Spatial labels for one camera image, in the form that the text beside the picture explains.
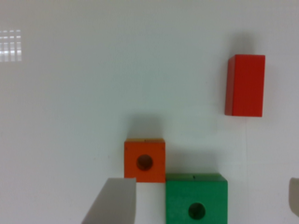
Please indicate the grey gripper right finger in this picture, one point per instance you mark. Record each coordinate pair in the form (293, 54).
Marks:
(294, 195)

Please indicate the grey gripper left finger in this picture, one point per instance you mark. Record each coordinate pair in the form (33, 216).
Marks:
(115, 204)

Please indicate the orange block with hole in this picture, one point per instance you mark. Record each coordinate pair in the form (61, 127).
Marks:
(144, 160)

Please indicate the green block with hole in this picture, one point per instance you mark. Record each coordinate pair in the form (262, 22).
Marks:
(196, 199)

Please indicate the red rectangular block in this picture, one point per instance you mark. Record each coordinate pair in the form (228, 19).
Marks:
(244, 89)

